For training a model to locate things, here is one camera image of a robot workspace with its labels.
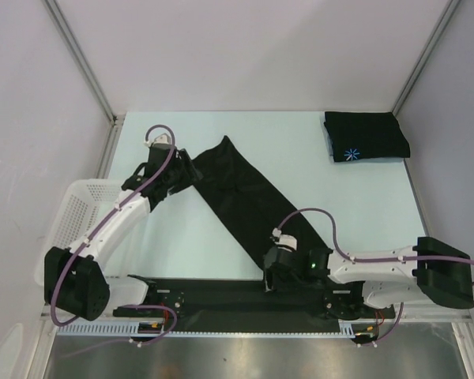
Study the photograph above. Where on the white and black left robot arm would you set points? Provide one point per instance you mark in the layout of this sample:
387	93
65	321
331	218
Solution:
73	278

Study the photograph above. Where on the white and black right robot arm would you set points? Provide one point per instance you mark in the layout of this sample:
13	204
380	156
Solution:
429	270

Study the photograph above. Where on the white slotted cable duct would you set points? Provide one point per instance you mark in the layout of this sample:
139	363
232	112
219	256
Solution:
219	325

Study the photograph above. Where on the right vertical aluminium post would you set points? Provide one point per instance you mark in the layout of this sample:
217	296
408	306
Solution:
429	48

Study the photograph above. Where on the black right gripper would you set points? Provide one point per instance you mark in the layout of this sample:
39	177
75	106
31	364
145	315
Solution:
272	276

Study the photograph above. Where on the left vertical aluminium post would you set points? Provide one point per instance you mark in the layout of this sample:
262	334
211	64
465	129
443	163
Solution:
73	46

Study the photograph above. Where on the aluminium frame rail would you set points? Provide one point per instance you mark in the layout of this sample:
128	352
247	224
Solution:
420	312

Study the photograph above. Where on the vertical aluminium post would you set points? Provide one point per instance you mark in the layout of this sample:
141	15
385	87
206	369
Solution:
429	48
73	46

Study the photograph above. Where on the folded black t shirt with logo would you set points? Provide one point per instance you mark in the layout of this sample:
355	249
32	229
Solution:
355	136

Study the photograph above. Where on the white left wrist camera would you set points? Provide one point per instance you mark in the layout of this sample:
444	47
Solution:
163	139

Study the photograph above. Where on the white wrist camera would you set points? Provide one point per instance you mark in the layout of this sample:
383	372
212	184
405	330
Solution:
287	242
163	139

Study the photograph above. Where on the white plastic basket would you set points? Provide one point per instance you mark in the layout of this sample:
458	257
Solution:
84	202

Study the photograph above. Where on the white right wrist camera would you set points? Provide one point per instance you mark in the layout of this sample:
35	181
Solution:
287	242

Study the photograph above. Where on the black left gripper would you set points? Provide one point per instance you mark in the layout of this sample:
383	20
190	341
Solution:
189	174

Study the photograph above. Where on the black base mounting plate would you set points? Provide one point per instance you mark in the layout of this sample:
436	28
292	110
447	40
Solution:
237	298

